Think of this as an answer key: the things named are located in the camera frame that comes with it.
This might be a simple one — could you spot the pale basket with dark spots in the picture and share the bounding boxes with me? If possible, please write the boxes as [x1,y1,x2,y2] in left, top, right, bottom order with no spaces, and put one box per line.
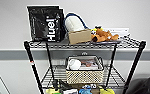
[64,54,106,85]

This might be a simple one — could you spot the small cardboard box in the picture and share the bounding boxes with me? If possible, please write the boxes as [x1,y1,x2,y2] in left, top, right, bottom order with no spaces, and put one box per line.
[67,28,93,46]

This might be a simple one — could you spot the white round object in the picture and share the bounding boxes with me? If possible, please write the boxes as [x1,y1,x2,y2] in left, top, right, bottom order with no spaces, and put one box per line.
[68,58,82,71]

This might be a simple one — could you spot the magazine with face print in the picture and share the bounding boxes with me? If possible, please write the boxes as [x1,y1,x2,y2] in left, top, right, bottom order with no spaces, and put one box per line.
[80,59,100,71]

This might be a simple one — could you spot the orange plush toy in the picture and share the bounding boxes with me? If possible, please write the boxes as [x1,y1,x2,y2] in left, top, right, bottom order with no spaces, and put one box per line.
[90,25,121,43]

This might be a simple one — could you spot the black Huel bag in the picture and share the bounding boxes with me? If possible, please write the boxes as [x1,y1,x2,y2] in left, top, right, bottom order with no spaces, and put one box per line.
[26,4,66,43]

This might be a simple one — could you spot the grey printed box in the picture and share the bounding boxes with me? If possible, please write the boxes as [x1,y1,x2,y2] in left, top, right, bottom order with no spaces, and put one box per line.
[62,88,79,94]

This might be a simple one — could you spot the blue toy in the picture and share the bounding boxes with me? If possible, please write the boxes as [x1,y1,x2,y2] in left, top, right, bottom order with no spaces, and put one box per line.
[78,85,94,94]

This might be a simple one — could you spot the flat white box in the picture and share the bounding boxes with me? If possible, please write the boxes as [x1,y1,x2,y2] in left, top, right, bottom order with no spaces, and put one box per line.
[108,27,131,38]

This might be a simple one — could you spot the large yellow toy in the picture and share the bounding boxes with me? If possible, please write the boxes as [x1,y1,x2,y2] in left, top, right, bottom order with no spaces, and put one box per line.
[98,86,116,94]

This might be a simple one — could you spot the wall sockets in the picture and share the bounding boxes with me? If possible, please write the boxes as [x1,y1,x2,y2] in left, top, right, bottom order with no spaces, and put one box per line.
[78,51,89,57]

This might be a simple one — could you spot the white bag with blue handle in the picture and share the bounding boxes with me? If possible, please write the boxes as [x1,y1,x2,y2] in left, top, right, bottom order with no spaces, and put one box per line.
[64,12,91,34]

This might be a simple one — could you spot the black wire shelf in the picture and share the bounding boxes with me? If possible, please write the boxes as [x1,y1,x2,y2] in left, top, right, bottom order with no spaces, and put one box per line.
[23,35,148,94]

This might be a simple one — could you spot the long grey wall band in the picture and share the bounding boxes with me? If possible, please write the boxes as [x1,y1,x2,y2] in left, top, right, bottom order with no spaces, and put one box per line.
[0,49,150,62]

